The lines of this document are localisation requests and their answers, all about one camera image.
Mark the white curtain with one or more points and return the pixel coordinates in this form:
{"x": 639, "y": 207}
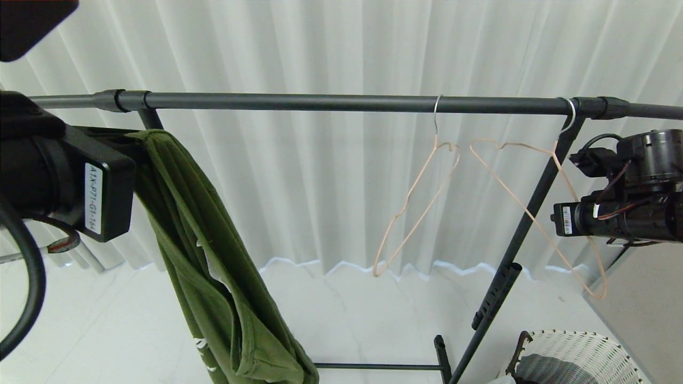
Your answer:
{"x": 320, "y": 186}

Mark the black clothes rack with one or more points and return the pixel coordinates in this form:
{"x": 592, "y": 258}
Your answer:
{"x": 320, "y": 101}

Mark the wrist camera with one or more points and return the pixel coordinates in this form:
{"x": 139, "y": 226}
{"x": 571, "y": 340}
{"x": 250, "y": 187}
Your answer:
{"x": 592, "y": 162}
{"x": 32, "y": 26}

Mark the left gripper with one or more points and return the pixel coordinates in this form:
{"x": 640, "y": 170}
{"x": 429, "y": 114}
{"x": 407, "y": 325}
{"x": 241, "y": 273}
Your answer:
{"x": 53, "y": 176}

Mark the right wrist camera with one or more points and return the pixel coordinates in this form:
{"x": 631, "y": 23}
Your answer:
{"x": 592, "y": 162}

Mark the pink clothes hanger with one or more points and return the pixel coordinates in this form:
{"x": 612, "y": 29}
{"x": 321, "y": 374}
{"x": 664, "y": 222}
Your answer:
{"x": 419, "y": 218}
{"x": 507, "y": 186}

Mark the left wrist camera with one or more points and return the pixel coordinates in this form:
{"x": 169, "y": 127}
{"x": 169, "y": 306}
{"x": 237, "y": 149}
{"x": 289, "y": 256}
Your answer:
{"x": 32, "y": 26}

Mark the green t-shirt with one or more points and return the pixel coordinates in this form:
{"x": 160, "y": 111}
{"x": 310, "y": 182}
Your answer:
{"x": 213, "y": 266}

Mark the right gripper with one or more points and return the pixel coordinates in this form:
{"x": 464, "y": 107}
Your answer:
{"x": 624, "y": 221}

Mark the white laundry basket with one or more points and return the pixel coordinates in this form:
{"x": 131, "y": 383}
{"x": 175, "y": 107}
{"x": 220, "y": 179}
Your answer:
{"x": 576, "y": 352}

